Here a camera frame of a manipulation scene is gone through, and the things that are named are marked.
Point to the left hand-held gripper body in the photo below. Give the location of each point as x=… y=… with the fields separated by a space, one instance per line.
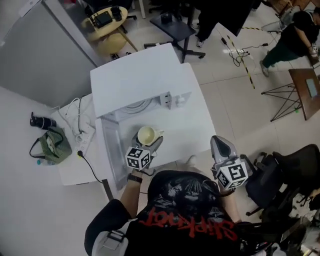
x=138 y=158

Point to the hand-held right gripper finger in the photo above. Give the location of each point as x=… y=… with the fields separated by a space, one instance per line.
x=214 y=147
x=232 y=148

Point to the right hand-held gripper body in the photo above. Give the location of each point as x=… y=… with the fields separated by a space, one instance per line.
x=232 y=175

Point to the cream cup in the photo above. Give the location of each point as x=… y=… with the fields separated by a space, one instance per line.
x=148 y=135

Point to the white microwave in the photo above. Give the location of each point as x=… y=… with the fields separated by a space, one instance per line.
x=132 y=80

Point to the person's right forearm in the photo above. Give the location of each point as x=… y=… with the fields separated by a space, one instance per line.
x=231 y=205

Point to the person's left forearm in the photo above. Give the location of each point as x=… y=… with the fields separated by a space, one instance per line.
x=130 y=195

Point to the black wrist band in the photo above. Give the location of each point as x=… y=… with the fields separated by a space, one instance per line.
x=134 y=178

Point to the black office chair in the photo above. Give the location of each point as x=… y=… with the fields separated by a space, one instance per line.
x=280 y=175

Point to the white power strip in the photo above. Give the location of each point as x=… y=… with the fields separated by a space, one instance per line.
x=85 y=138

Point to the person's black printed shirt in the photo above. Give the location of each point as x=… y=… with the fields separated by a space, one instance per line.
x=180 y=215

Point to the green quilted bag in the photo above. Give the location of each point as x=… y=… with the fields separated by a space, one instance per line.
x=53 y=146

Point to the yellow black striped tape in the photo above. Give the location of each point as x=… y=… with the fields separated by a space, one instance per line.
x=246 y=65

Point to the clear bottle with teal cap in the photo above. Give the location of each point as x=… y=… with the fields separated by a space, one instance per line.
x=46 y=163

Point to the black flask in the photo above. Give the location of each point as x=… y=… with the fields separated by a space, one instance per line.
x=42 y=122

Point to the round yellow stool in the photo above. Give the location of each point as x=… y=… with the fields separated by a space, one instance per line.
x=112 y=45

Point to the grey tablet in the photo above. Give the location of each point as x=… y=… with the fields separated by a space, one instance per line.
x=311 y=87

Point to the black rolling side table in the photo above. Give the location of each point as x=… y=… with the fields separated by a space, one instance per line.
x=175 y=28

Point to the round wooden table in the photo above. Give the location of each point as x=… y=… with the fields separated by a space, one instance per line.
x=107 y=26

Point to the small black box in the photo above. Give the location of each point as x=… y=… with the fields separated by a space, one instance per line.
x=166 y=18

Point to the black router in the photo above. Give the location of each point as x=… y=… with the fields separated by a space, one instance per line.
x=102 y=18

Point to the black mug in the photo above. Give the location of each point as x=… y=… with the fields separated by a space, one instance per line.
x=115 y=13

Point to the grey cabinet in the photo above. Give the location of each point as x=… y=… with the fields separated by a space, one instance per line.
x=42 y=50

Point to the black desk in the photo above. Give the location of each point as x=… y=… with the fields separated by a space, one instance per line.
x=237 y=15

